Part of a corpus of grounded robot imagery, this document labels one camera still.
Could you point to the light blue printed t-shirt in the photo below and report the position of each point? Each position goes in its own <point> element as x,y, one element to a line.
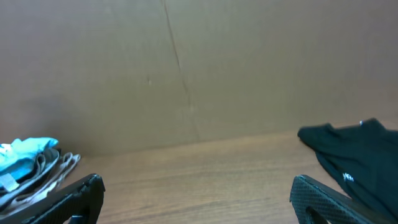
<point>19,157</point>

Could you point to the beige folded garment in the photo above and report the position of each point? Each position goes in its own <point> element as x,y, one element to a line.
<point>53,171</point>

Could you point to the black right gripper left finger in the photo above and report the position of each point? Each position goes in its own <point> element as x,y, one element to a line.
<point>79,202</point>

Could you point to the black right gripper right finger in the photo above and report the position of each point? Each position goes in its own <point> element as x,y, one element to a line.
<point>314,203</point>

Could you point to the black garment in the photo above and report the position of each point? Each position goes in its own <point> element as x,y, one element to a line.
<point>361,158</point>

